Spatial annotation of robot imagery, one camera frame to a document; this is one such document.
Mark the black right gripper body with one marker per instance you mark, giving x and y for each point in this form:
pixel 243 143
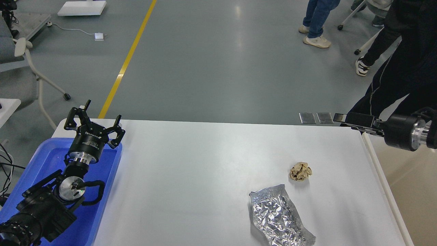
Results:
pixel 405 132

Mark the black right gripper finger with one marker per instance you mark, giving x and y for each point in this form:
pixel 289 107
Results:
pixel 361 122

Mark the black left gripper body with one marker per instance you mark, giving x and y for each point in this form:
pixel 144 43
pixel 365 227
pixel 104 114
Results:
pixel 88 141

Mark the silver foil bag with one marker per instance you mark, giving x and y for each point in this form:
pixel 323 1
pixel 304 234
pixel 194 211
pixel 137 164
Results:
pixel 276 216

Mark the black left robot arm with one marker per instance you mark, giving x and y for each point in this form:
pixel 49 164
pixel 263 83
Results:
pixel 46 210

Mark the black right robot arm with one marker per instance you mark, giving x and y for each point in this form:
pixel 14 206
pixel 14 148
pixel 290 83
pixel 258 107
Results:
pixel 429 115

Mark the blue plastic tray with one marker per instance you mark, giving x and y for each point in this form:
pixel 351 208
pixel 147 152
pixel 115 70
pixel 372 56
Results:
pixel 48 158

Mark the beige plastic bin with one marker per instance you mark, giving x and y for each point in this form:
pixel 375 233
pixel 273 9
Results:
pixel 411 177

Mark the metal floor plate right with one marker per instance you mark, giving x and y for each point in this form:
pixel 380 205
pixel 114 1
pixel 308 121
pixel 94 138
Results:
pixel 325 117

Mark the metal floor plate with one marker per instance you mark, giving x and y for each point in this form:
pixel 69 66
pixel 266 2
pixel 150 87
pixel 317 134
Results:
pixel 325 117
pixel 307 118

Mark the metal floor plate left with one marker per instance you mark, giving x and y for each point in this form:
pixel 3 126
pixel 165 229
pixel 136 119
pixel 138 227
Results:
pixel 307 118

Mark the white side table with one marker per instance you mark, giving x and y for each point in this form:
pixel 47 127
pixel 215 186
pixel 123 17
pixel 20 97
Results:
pixel 8 107

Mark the grey office chair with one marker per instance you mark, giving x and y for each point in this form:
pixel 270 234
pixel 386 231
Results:
pixel 23 82

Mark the crumpled brown paper ball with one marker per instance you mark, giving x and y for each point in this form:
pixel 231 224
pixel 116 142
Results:
pixel 300 171

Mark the person in black tracksuit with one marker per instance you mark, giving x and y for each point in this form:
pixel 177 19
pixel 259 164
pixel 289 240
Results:
pixel 410 73

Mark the grey metal platform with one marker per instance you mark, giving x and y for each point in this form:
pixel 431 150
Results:
pixel 30 24

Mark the white flat board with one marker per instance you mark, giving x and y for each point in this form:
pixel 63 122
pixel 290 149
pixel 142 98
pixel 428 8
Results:
pixel 82 8

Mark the person in blue jeans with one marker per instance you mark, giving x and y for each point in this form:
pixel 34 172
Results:
pixel 313 23

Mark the white power adapter with cable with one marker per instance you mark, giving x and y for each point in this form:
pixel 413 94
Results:
pixel 97 36

